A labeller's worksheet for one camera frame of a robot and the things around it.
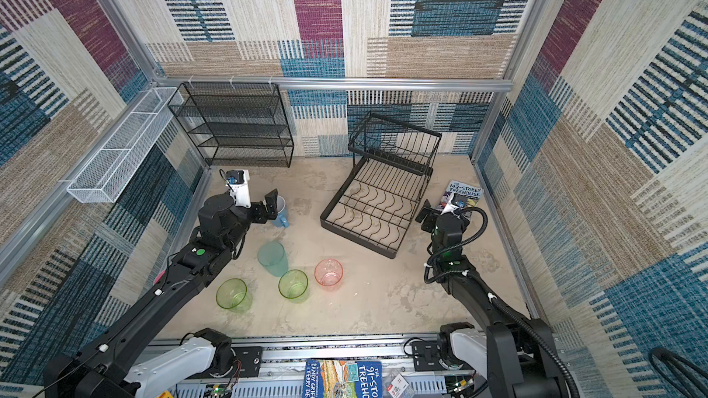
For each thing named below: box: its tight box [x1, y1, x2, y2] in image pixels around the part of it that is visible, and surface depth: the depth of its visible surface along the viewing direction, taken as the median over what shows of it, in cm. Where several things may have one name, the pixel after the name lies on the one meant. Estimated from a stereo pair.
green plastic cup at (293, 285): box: [277, 269, 309, 305], surface depth 86 cm
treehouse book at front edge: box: [302, 359, 384, 398], surface depth 70 cm
